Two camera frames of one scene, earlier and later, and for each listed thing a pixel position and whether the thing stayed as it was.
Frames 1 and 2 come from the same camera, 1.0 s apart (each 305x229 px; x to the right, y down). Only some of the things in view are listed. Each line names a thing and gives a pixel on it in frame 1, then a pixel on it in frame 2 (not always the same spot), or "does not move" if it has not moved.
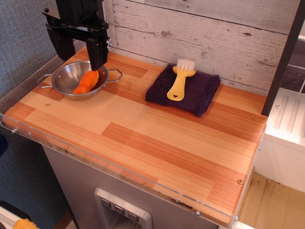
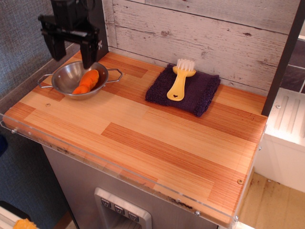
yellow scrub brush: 184,68 does not move
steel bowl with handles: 66,77 does not move
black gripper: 84,19 → 70,18
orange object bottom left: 24,223 does not move
